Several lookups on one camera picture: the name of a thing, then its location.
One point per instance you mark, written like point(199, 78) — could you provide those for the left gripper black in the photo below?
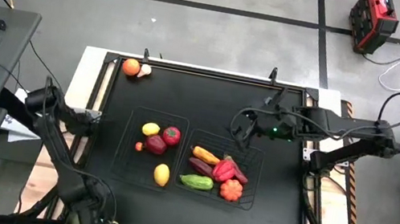
point(93, 204)

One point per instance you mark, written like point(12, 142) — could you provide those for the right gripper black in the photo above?
point(275, 124)

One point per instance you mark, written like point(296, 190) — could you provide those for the dark red chili pepper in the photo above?
point(240, 175)

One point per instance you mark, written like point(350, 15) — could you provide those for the orange carrot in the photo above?
point(205, 155)

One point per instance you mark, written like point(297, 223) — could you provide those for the purple eggplant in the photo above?
point(199, 166)

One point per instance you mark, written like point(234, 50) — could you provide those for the orange pumpkin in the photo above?
point(231, 190)

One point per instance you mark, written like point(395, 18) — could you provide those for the green cucumber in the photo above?
point(196, 182)

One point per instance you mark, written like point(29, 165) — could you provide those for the round red fruit green calyx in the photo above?
point(171, 136)

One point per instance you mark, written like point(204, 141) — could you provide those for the yellow lemon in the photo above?
point(150, 129)
point(161, 175)

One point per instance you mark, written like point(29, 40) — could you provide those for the small red-orange fruit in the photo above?
point(139, 146)

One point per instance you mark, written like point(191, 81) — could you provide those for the dark red apple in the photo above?
point(156, 144)

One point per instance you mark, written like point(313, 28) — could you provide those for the white garlic bulb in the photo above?
point(144, 70)

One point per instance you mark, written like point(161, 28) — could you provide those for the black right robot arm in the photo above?
point(344, 126)

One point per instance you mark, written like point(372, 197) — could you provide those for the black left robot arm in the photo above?
point(57, 149)

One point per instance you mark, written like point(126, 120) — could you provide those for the black table edge clamp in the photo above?
point(146, 55)
point(273, 75)

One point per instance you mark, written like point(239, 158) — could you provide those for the white papers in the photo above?
point(19, 132)

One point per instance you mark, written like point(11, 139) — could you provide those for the orange fruit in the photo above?
point(131, 67)

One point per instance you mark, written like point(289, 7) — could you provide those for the yellow black hazard tape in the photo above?
point(351, 218)

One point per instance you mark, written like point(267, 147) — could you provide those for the red and black case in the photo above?
point(373, 23)

